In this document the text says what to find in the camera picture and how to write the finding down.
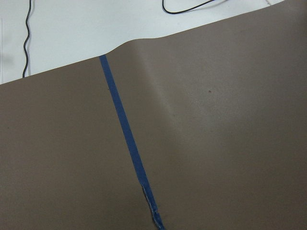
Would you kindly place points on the brown paper table cover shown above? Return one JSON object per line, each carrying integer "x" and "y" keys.
{"x": 201, "y": 130}

